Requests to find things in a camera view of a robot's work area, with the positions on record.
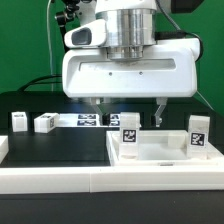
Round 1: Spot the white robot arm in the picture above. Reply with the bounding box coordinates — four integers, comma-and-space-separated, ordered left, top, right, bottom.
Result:
62, 0, 204, 127

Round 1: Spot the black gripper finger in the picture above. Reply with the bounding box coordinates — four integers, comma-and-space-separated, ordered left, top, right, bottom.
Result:
90, 98, 110, 126
152, 97, 168, 127

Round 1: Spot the black cable bundle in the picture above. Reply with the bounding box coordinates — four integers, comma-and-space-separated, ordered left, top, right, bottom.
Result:
17, 74, 64, 93

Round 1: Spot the white front fence bar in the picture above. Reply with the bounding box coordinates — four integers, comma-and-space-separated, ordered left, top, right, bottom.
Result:
0, 166, 224, 194

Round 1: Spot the thin white cable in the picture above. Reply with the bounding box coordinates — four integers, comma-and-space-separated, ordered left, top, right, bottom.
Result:
46, 0, 55, 92

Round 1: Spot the white left fence bar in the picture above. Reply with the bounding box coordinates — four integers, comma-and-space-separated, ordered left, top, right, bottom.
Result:
0, 136, 9, 163

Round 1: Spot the white fence bar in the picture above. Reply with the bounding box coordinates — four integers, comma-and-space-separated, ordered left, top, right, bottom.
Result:
0, 166, 224, 194
0, 136, 9, 163

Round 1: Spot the white sheet with tags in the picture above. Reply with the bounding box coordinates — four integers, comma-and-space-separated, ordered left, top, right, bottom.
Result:
57, 113, 120, 127

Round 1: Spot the white square table top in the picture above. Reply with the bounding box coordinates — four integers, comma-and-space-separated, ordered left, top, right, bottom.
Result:
106, 130, 224, 166

